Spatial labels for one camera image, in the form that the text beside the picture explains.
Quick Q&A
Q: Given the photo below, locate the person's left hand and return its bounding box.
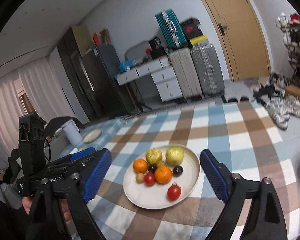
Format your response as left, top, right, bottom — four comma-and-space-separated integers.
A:
22, 196, 73, 227

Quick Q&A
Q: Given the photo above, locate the wooden shoe rack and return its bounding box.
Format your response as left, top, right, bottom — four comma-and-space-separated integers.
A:
275, 12, 300, 105

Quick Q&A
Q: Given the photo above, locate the grey refrigerator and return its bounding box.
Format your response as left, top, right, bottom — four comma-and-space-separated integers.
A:
95, 44, 136, 118

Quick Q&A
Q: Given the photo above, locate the yellow-green guava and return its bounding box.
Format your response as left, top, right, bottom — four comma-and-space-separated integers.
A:
145, 148, 163, 164
165, 146, 185, 166

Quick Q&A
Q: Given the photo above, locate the dark tall cabinet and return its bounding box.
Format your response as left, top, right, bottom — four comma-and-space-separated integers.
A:
57, 26, 108, 122

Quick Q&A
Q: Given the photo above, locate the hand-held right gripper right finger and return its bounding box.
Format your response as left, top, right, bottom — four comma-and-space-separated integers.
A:
200, 149, 288, 240

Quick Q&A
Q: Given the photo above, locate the cream round plate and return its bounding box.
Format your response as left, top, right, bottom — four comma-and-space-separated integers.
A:
123, 145, 200, 202

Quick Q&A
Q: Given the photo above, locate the white curtain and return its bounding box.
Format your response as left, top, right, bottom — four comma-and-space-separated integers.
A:
0, 55, 88, 160

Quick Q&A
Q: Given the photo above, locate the white desk with drawers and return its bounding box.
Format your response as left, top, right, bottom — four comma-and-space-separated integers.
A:
115, 56, 184, 112

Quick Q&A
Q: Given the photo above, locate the teal suitcase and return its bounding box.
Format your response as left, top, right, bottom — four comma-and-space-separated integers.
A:
155, 9, 188, 49

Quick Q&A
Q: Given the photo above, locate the black bag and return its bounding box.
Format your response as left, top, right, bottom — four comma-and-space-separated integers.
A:
44, 116, 84, 140

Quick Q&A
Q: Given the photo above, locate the tall cardboard box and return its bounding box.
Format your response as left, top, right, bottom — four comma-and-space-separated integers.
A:
71, 25, 94, 55

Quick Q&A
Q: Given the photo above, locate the light blue checked cloth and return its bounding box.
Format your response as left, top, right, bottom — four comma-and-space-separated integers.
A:
79, 117, 127, 153

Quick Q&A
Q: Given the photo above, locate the person's left forearm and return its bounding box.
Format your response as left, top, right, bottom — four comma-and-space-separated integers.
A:
0, 192, 30, 240

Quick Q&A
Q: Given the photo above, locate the white cup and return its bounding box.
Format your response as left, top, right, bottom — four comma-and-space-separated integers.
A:
61, 120, 81, 145

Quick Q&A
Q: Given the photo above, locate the small orange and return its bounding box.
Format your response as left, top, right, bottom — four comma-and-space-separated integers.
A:
133, 159, 149, 173

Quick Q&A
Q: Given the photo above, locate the yellow box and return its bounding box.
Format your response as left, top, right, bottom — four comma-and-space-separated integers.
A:
189, 35, 207, 47

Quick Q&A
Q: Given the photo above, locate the arched mirror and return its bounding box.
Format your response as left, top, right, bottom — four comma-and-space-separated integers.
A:
125, 41, 165, 63

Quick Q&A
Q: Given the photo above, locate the black box with red print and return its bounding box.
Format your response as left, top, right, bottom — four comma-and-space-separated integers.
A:
180, 18, 207, 40

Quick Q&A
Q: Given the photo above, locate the silver suitcase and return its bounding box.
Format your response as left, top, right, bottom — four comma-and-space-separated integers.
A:
190, 42, 225, 98

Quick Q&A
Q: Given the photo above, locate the wooden door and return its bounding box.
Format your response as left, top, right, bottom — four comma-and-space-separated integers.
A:
190, 0, 272, 82

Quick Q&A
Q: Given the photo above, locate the pile of shoes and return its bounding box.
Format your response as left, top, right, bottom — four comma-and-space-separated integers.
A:
250, 74, 300, 130

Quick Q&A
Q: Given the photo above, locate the blue brown checked tablecloth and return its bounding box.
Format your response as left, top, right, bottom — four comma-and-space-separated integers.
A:
85, 100, 300, 240

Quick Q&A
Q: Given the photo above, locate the red tomato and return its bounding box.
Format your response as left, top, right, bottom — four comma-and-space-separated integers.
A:
167, 184, 182, 201
144, 173, 156, 186

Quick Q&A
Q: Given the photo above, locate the black desktop box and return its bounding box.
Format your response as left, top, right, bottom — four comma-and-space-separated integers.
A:
149, 37, 168, 58

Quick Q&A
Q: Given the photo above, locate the beige suitcase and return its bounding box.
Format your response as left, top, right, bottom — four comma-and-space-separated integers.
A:
168, 47, 203, 103

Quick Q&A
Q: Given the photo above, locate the large orange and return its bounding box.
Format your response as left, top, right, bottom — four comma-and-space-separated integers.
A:
154, 166, 173, 184

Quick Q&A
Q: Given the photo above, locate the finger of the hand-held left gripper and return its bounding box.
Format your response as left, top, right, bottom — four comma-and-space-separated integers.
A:
47, 156, 95, 177
48, 148, 97, 167

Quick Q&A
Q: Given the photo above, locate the blue plastic bag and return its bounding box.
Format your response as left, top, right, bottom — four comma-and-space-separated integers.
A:
119, 59, 138, 72

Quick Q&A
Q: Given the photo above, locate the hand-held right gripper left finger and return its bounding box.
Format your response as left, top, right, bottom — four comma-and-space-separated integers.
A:
27, 148, 112, 240

